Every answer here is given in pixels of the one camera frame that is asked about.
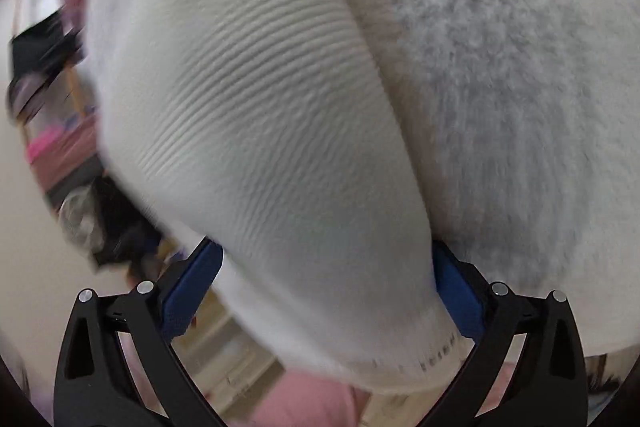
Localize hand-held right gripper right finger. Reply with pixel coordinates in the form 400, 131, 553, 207
425, 239, 588, 427

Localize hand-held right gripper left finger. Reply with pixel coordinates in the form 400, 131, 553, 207
52, 237, 224, 427

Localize white snap-button jacket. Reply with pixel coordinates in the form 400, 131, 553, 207
85, 0, 640, 395

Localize dark grey cloth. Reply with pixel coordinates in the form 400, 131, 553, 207
90, 174, 176, 273

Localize person's pink padded clothing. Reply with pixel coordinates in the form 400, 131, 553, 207
245, 369, 373, 427

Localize pink towel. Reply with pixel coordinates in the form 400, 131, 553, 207
27, 114, 103, 180

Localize black hoodie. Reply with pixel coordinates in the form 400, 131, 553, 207
7, 12, 86, 118

